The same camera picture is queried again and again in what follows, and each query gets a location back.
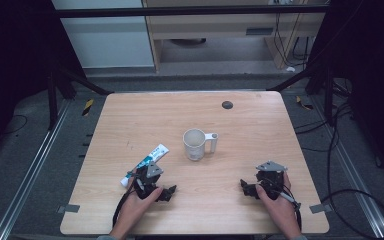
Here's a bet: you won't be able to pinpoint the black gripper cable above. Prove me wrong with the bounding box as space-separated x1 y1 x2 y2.
111 184 138 228
277 186 303 232

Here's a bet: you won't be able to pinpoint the yellow and black tape strip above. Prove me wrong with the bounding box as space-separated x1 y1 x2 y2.
81 98 95 117
295 95 314 112

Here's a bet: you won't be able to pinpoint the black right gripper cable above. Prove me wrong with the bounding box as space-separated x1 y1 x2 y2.
277 186 303 232

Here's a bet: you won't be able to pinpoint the black cables under desk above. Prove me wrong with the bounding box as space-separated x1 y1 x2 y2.
272 12 315 69

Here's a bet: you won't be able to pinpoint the black frame stand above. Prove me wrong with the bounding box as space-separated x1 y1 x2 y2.
265 61 336 127
46 63 115 132

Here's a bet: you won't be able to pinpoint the bundle of black floor cables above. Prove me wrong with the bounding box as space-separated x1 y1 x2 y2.
294 77 354 188

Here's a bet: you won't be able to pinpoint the white and teal toothpaste tube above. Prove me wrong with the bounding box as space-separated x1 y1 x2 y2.
119 143 170 188

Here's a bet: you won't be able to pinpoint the light wooden desk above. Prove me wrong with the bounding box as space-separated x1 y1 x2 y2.
141 0 328 73

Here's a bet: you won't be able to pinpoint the aluminium floor rail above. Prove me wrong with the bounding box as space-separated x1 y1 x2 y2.
309 95 384 240
0 99 72 240

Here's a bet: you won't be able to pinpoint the white cabinet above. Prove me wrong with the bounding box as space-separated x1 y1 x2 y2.
51 0 156 70

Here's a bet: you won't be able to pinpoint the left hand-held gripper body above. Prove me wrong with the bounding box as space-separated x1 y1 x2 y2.
133 161 165 201

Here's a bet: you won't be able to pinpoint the white cup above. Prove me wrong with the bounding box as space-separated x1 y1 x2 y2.
182 128 220 162

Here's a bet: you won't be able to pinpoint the thin black floor cable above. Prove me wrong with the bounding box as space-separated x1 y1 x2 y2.
0 114 29 137

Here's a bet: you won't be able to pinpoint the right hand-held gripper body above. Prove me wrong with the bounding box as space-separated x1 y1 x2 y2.
255 160 288 201

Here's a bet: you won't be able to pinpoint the person's left hand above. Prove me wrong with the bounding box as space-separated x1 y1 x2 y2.
110 186 164 236

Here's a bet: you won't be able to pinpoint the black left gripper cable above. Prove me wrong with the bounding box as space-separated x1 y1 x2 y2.
111 184 138 228

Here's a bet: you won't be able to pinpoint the grey metal table bracket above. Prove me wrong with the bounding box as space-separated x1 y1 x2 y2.
309 203 334 215
57 203 81 214

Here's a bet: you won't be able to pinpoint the person's right hand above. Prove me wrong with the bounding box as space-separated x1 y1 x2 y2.
255 172 303 239

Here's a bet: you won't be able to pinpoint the black horizontal frame bar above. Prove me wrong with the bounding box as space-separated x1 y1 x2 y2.
53 5 330 19

